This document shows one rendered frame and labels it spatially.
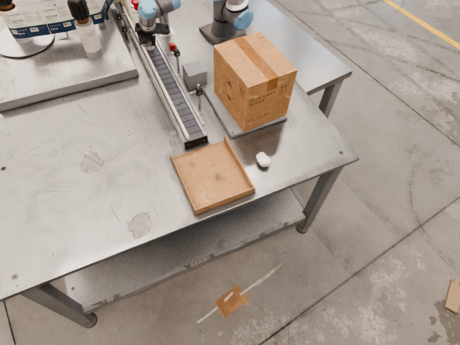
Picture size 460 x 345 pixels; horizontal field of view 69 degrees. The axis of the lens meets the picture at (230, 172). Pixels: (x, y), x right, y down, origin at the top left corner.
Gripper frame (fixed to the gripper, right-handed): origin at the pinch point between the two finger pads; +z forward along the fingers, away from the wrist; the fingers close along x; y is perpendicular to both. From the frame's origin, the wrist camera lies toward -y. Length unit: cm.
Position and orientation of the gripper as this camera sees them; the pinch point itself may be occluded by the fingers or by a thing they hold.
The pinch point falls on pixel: (151, 43)
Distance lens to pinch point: 190.6
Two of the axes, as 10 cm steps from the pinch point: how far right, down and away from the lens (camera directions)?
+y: -9.1, 3.3, -2.6
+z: -2.4, 1.0, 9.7
